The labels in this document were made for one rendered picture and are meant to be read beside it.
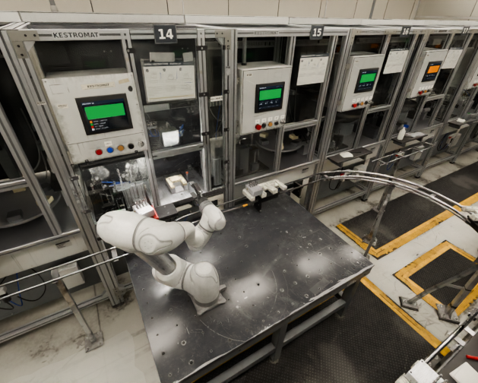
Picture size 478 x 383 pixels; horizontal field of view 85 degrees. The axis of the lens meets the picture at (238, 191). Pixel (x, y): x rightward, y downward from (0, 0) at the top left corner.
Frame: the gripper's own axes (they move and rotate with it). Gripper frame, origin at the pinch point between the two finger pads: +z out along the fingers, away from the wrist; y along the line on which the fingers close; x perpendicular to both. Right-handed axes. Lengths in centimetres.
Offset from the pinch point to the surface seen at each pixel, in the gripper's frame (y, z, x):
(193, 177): -21, 48, -18
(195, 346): -44, -74, 31
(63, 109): 56, 20, 58
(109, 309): -112, 22, 77
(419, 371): -20, -138, -41
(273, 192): -26, 1, -71
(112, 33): 89, 21, 26
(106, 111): 53, 18, 38
